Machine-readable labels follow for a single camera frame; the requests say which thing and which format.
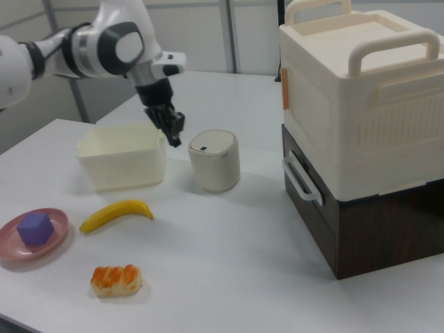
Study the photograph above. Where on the small round white trash can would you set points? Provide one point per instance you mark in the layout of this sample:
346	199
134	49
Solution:
216	163

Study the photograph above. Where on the purple cube block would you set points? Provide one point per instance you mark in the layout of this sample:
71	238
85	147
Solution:
34	229

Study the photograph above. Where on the black camera stand pole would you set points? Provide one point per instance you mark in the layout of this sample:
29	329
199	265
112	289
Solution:
278	66

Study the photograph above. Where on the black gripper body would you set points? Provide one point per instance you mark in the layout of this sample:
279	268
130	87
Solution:
154	93

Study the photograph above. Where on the pink plastic plate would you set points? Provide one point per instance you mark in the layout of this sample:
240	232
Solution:
52	239

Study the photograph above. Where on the yellow toy banana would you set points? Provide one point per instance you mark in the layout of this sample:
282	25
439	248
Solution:
114	211

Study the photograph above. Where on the white square plastic bin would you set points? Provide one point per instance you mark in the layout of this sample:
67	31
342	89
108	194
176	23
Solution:
121	166

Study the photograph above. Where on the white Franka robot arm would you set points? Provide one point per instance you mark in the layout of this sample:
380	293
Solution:
104	41

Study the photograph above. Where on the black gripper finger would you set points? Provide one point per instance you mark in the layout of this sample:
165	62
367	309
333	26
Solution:
156	119
176	128

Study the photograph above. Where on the dark brown drawer cabinet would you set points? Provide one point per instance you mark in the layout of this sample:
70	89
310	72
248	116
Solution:
381	236

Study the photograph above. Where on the cream plastic storage box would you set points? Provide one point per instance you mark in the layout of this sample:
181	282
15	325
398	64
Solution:
333	114

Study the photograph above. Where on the orange striped toy bread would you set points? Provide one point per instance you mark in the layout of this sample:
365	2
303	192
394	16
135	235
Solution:
116	279

